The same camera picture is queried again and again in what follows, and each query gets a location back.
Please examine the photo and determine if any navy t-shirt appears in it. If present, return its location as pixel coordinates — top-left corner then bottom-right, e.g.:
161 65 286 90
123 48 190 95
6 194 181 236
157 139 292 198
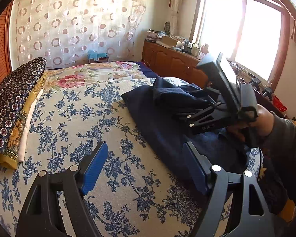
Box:
121 75 262 181

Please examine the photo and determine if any person's right hand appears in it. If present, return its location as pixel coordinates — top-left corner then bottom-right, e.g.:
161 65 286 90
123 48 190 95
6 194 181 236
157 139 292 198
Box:
227 104 278 149

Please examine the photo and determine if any circle-patterned sheer curtain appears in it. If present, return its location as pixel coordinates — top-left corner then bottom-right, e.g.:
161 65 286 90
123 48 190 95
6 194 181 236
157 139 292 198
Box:
10 0 147 71

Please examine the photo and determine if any dark patterned pillow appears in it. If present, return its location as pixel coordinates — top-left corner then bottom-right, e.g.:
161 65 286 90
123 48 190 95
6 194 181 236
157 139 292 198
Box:
0 57 48 169

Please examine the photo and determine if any red paper item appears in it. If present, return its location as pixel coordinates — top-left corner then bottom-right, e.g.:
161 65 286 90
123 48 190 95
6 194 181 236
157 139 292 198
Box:
273 96 288 113

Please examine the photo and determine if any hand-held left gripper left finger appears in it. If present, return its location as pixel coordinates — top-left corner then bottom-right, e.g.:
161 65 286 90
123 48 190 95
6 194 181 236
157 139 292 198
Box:
15 141 109 237

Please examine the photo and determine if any wooden framed window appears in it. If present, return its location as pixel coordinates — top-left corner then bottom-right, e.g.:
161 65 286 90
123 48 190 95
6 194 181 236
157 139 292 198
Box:
190 0 290 92

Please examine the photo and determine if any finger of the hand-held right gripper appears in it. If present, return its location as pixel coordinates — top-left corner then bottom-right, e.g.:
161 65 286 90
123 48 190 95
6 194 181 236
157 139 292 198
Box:
172 104 237 136
202 89 227 111

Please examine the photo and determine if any navy blanket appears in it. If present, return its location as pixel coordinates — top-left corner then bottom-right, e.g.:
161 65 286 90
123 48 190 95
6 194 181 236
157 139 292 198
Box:
133 61 161 79

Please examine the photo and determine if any person's right forearm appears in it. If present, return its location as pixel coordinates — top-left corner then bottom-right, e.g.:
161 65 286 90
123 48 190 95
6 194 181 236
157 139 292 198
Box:
257 112 296 215

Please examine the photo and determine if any teal cloth bundle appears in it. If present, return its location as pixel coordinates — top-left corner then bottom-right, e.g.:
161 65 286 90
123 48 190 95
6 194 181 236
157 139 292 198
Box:
87 50 109 63

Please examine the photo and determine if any blue floral white bedsheet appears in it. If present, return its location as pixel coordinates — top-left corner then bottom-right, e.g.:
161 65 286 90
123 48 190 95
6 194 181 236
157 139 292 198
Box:
0 77 262 237

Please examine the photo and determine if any cardboard box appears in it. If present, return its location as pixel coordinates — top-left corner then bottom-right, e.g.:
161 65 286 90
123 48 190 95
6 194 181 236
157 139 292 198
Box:
161 35 180 47

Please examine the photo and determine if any wooden cabinet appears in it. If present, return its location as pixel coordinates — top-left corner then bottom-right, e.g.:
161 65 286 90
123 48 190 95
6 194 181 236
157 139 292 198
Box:
142 41 287 119

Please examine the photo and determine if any pink floral blanket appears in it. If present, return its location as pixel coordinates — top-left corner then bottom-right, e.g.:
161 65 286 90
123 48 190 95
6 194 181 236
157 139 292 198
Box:
43 60 148 95

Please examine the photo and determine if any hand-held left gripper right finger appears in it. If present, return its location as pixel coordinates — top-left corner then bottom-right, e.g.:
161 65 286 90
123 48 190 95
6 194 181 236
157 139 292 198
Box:
183 141 277 237

